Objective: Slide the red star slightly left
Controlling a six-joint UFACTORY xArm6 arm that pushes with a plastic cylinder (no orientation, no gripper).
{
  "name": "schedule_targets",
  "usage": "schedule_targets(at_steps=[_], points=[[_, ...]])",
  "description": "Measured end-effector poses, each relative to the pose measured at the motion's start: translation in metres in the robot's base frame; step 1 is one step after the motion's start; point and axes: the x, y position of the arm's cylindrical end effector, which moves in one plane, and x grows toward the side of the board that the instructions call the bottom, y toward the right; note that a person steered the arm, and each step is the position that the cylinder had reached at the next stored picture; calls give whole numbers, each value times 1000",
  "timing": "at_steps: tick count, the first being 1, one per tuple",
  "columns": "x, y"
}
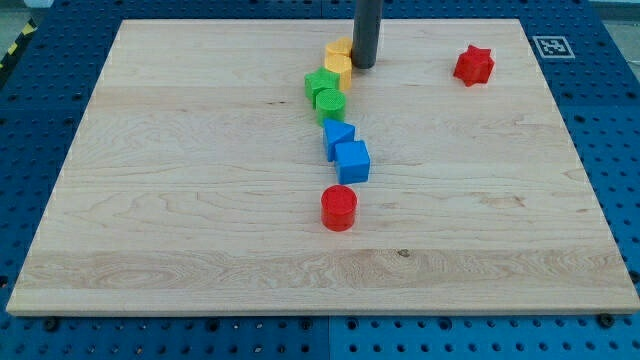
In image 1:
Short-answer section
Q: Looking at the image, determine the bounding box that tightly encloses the green star block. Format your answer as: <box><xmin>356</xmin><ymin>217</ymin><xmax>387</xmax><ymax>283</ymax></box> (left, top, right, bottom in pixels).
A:
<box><xmin>304</xmin><ymin>67</ymin><xmax>340</xmax><ymax>108</ymax></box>

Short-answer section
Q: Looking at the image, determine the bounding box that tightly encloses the red star block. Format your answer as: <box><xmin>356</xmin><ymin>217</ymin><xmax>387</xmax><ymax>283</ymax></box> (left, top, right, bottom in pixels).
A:
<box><xmin>453</xmin><ymin>45</ymin><xmax>495</xmax><ymax>87</ymax></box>

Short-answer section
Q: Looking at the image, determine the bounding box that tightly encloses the red cylinder block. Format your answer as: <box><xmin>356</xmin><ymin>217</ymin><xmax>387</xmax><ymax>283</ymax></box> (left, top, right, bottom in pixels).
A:
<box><xmin>321</xmin><ymin>185</ymin><xmax>358</xmax><ymax>232</ymax></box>

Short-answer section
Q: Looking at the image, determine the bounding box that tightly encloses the blue cube block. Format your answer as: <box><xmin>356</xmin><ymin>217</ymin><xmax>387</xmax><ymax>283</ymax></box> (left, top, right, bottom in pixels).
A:
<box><xmin>335</xmin><ymin>140</ymin><xmax>371</xmax><ymax>185</ymax></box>

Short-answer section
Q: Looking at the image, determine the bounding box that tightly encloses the blue triangle block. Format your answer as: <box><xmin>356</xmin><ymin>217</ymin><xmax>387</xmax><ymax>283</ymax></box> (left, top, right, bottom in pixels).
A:
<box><xmin>323</xmin><ymin>118</ymin><xmax>356</xmax><ymax>162</ymax></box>

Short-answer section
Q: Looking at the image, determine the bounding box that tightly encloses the green cylinder block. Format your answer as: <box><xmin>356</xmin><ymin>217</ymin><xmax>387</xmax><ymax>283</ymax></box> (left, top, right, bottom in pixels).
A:
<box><xmin>315</xmin><ymin>89</ymin><xmax>346</xmax><ymax>127</ymax></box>

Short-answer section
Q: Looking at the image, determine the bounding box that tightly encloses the yellow hexagon block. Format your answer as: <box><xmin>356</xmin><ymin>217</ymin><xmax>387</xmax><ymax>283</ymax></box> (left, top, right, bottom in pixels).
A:
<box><xmin>324</xmin><ymin>54</ymin><xmax>352</xmax><ymax>90</ymax></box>

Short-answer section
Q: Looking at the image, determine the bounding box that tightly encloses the wooden board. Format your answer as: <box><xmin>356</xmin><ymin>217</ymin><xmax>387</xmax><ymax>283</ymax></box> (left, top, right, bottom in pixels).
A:
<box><xmin>7</xmin><ymin>19</ymin><xmax>639</xmax><ymax>317</ymax></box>

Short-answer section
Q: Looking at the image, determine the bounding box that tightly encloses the yellow heart block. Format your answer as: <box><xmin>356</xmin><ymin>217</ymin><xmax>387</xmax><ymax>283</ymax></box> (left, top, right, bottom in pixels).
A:
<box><xmin>325</xmin><ymin>37</ymin><xmax>353</xmax><ymax>57</ymax></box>

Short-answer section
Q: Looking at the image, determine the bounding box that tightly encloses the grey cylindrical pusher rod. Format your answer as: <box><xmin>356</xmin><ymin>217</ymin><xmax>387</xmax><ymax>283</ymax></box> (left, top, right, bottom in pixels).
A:
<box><xmin>351</xmin><ymin>0</ymin><xmax>383</xmax><ymax>69</ymax></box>

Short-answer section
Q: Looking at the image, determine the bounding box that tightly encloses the white fiducial marker tag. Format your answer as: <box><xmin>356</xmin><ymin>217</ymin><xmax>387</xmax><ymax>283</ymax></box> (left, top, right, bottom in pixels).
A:
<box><xmin>532</xmin><ymin>35</ymin><xmax>575</xmax><ymax>60</ymax></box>

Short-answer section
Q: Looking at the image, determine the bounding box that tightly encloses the yellow black hazard tape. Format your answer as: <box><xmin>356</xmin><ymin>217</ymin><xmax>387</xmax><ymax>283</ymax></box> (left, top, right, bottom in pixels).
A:
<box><xmin>1</xmin><ymin>18</ymin><xmax>38</xmax><ymax>72</ymax></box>

